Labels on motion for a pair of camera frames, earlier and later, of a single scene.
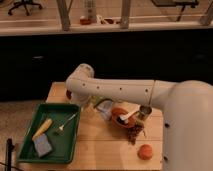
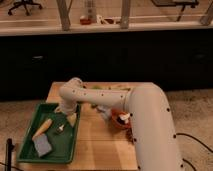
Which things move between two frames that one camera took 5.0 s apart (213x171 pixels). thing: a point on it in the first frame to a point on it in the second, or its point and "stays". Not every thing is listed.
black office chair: x=25 y=3 stays
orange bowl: x=128 y=123 stays
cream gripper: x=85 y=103 to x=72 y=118
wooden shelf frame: x=64 y=23 stays
